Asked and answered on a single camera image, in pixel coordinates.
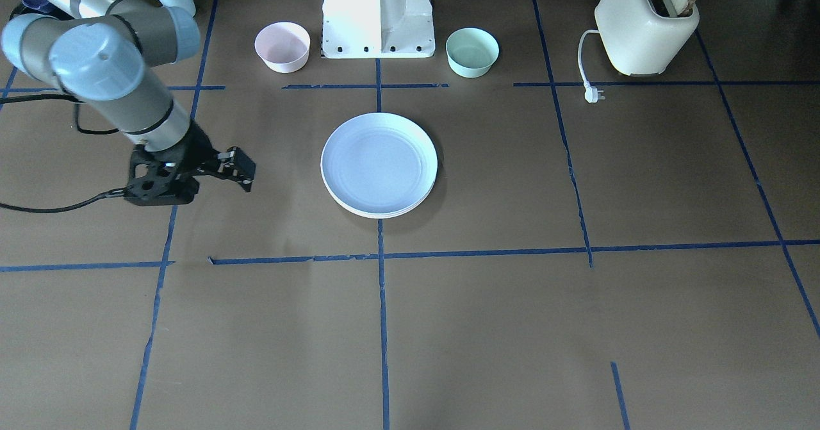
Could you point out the blue plate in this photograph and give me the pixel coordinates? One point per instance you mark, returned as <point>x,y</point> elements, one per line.
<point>379,151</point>

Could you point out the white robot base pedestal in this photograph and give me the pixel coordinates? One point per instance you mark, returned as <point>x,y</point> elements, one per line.
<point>377,29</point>

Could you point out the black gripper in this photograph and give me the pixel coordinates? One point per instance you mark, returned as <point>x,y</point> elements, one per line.
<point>198,147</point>

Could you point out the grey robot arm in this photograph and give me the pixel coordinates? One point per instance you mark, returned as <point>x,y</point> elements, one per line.
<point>104,56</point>

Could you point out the green bowl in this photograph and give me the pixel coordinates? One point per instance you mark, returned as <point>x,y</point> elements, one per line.
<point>471,52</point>

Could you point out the pink bowl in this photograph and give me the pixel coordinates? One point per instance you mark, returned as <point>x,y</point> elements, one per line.
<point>283,47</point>

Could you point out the white toaster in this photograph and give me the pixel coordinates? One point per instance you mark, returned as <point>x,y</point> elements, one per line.
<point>641,37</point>

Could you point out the dark blue pot with lid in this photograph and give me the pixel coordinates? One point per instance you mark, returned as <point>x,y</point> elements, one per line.
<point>42,7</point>

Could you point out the cream plate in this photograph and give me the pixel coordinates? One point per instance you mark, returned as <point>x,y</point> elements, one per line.
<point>378,204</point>

